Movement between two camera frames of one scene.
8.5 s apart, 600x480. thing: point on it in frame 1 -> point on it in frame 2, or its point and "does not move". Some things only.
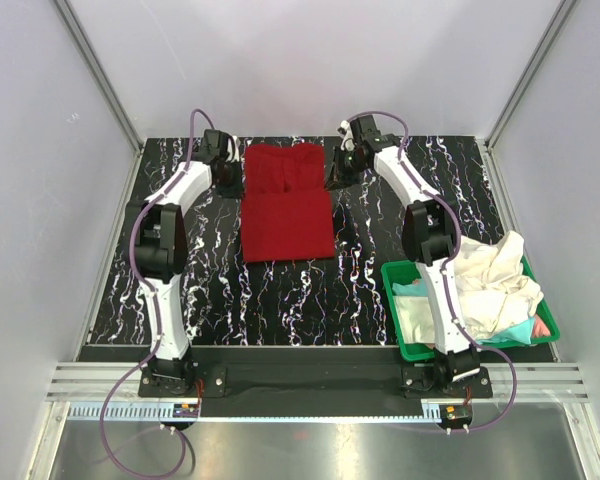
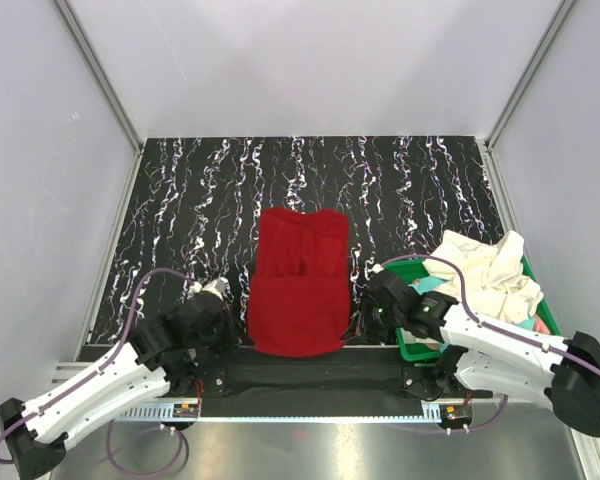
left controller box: (186, 410) does not move
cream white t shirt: (493, 288) does not move
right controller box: (455, 414) does not move
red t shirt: (286, 212) -> (298, 302)
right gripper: (337, 178) -> (367, 301)
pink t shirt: (540, 329) does not move
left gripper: (235, 191) -> (234, 340)
